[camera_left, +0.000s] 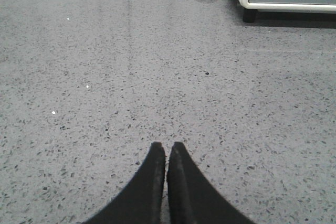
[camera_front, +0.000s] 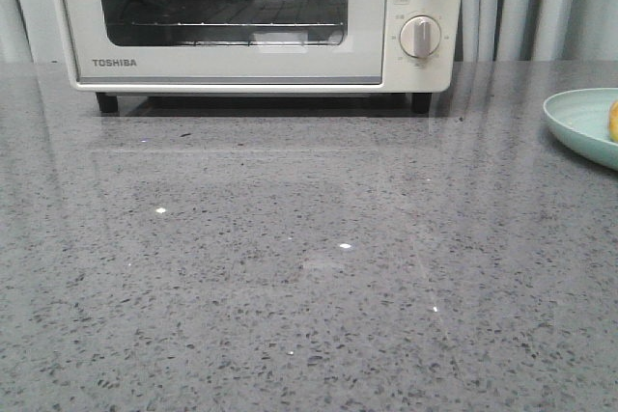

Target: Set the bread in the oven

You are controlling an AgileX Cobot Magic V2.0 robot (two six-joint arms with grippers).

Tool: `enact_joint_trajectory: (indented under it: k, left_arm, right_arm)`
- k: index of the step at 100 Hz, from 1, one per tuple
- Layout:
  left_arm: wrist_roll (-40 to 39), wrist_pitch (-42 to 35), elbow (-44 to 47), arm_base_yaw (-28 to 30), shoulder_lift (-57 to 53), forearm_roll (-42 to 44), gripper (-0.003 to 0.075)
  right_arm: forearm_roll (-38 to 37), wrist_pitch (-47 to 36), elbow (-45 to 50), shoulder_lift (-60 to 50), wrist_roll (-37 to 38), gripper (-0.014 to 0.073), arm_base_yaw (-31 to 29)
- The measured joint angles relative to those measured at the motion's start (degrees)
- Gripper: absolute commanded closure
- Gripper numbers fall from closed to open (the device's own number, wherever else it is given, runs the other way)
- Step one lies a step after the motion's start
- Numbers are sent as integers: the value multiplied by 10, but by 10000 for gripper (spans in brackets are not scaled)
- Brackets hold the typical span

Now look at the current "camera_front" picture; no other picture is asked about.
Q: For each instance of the glass oven door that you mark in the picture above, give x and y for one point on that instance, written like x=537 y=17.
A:
x=232 y=62

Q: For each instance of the black oven front-left foot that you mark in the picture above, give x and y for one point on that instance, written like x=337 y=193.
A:
x=107 y=104

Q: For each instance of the light green round plate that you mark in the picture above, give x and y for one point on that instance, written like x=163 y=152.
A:
x=578 y=119

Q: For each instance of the lower cream oven knob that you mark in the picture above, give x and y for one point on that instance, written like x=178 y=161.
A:
x=420 y=37

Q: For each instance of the white Toshiba toaster oven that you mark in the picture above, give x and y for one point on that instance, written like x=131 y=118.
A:
x=402 y=75

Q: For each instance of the golden bread loaf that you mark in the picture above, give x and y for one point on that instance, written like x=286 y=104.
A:
x=613 y=121

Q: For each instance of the metal wire oven rack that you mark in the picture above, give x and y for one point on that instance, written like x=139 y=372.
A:
x=230 y=23

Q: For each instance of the black oven front-right foot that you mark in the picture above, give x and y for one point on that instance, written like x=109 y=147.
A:
x=421 y=103

